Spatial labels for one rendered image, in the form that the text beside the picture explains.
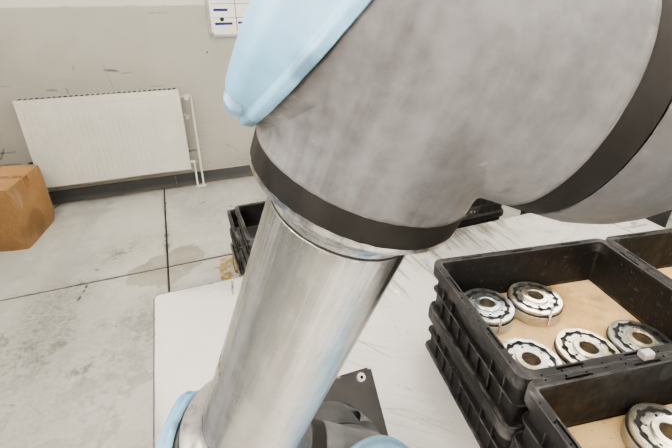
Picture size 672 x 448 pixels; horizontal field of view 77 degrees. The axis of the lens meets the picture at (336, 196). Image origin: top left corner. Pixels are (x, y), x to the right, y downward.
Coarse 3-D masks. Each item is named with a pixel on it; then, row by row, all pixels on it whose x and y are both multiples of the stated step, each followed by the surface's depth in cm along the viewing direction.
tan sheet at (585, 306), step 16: (560, 288) 92; (576, 288) 92; (592, 288) 92; (576, 304) 87; (592, 304) 87; (608, 304) 87; (560, 320) 83; (576, 320) 83; (592, 320) 83; (608, 320) 83; (512, 336) 79; (528, 336) 79; (544, 336) 79
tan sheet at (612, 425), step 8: (616, 416) 64; (624, 416) 64; (584, 424) 63; (592, 424) 63; (600, 424) 63; (608, 424) 63; (616, 424) 63; (576, 432) 62; (584, 432) 62; (592, 432) 62; (600, 432) 62; (608, 432) 62; (616, 432) 62; (584, 440) 61; (592, 440) 61; (600, 440) 61; (608, 440) 61; (616, 440) 61
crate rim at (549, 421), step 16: (592, 368) 60; (608, 368) 60; (624, 368) 60; (640, 368) 60; (528, 384) 58; (544, 384) 58; (560, 384) 58; (528, 400) 57; (544, 400) 55; (544, 416) 54; (560, 432) 51
